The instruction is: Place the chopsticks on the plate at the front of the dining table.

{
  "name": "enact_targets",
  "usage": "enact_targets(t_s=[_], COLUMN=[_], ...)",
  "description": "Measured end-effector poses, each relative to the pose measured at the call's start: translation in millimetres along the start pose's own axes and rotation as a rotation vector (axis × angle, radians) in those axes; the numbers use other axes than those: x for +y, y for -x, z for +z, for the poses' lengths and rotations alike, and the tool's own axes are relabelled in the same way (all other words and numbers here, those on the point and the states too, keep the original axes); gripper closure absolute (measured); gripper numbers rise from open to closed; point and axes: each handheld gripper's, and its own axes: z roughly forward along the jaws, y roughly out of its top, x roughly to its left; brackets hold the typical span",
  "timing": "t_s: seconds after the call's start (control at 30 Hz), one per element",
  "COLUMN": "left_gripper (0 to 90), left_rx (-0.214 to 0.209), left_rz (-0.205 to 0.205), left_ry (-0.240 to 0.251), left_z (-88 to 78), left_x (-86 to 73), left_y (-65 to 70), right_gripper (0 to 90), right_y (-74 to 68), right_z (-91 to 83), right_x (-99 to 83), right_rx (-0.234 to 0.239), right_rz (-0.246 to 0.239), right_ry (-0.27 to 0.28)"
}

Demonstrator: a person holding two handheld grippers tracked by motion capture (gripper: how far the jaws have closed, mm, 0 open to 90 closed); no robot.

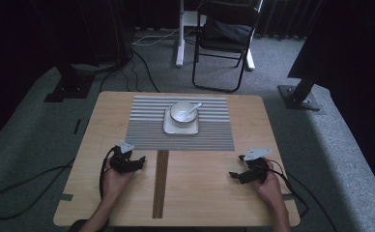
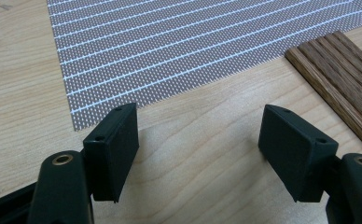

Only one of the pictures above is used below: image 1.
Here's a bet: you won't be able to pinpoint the white ceramic bowl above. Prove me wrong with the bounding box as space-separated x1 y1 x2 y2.
169 101 199 126

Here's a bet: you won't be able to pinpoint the white square plate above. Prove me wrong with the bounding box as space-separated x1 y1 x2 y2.
162 105 200 135

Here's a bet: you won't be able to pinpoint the black folding chair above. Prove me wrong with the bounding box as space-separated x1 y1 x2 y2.
191 0 265 94

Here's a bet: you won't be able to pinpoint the person's right hand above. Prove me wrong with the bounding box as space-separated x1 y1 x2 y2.
252 159 285 208

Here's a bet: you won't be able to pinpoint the white ceramic spoon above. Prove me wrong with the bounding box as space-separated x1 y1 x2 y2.
179 101 204 119

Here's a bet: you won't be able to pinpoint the person's left hand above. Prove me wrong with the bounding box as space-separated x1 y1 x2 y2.
101 166 135 203

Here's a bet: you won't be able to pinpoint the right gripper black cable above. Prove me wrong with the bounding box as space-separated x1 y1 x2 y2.
266 159 309 219

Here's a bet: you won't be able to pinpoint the white desk frame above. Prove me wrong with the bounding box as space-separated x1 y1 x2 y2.
175 0 265 72

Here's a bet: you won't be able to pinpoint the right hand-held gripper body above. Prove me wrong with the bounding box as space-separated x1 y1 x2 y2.
238 148 273 186

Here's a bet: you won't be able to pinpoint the person's dark clothing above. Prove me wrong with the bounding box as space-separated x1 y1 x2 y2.
68 218 111 232

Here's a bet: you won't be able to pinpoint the dark cloth bag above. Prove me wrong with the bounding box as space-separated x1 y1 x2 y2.
203 17 253 44

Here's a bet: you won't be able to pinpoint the row of brown chopsticks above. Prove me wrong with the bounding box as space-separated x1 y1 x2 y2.
152 149 170 220

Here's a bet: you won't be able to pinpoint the thick black looped cable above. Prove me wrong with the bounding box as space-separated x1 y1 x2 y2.
0 164 75 220

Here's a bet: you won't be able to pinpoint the grey striped placemat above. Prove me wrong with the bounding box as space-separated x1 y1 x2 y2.
123 95 236 152

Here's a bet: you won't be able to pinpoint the thin black cable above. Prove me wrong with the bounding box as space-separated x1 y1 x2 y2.
285 172 339 232

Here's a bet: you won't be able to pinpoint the white cable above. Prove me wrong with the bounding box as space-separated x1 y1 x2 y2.
131 28 181 46

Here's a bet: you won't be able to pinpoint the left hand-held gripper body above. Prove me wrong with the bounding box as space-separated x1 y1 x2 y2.
108 139 145 175

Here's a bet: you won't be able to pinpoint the black stand with square base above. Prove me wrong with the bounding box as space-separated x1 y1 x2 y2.
43 61 97 103

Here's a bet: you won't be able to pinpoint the tangled black cables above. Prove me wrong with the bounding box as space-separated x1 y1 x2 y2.
99 47 160 94

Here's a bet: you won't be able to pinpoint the black curtain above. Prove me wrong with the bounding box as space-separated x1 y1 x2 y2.
0 0 132 153
286 0 375 204

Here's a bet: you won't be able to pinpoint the black stand with grey base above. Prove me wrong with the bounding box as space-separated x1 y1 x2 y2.
277 72 322 112

